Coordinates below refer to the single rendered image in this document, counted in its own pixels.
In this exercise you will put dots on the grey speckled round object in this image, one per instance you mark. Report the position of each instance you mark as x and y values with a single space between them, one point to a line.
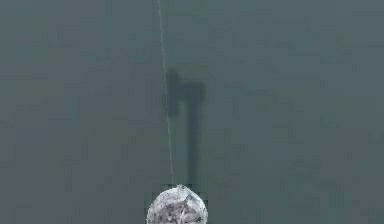
176 208

